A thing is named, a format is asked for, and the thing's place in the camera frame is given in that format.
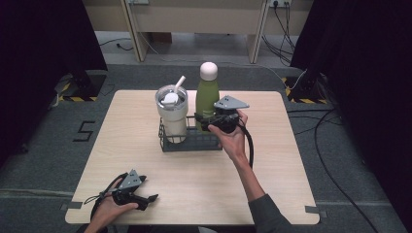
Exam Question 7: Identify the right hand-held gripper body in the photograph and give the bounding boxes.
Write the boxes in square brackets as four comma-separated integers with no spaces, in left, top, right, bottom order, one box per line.
[210,94,251,135]

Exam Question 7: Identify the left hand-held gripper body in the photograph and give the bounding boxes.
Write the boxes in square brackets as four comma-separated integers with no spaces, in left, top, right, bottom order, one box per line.
[111,169,148,206]

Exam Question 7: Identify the green bottle with white cap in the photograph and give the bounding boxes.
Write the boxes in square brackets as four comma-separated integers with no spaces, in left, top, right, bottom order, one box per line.
[194,61,221,132]

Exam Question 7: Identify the dark wire basket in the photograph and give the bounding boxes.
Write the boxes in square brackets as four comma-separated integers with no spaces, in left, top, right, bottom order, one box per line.
[157,115,224,153]

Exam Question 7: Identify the white tumbler with straw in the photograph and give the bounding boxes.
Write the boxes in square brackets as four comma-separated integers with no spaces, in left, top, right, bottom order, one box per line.
[154,75,189,145]

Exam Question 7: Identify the person's right hand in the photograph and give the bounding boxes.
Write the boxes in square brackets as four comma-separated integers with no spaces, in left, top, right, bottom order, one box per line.
[207,109,249,165]

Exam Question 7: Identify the person's left hand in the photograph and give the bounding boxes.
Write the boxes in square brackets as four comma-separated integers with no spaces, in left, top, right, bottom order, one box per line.
[91,178,139,228]

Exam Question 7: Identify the grey tape strip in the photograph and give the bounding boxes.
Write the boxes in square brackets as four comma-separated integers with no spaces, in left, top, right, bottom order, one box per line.
[59,201,84,212]
[304,205,328,219]

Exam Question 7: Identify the stand base with hazard tape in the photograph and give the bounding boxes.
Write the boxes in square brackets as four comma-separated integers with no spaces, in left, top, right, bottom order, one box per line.
[52,70,108,103]
[281,75,328,106]

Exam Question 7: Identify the beige background desk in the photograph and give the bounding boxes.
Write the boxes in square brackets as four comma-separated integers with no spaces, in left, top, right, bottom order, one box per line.
[81,0,315,65]

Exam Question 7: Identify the dark curtain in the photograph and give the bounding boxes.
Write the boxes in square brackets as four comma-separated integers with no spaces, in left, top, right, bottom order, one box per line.
[290,0,412,229]
[0,0,108,168]

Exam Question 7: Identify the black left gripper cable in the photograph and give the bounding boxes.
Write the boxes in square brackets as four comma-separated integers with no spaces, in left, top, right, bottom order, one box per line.
[84,172,129,221]

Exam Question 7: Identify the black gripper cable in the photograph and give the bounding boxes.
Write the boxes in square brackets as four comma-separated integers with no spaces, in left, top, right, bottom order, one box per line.
[237,116,256,170]
[84,172,129,221]

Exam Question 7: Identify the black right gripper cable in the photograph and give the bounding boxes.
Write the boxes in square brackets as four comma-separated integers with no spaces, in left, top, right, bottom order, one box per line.
[237,116,256,170]

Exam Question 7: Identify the bundle of black cables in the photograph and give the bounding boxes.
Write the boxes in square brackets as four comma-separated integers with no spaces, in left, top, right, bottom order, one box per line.
[260,2,298,67]

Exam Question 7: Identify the black floor cables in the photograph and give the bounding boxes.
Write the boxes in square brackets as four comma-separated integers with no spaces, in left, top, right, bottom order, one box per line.
[286,107,381,233]

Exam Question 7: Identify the thin black floor cable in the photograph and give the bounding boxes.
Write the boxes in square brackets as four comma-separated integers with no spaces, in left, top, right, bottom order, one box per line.
[96,37,135,52]

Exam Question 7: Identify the white wall socket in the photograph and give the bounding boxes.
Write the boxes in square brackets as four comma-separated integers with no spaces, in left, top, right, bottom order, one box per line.
[268,0,293,9]

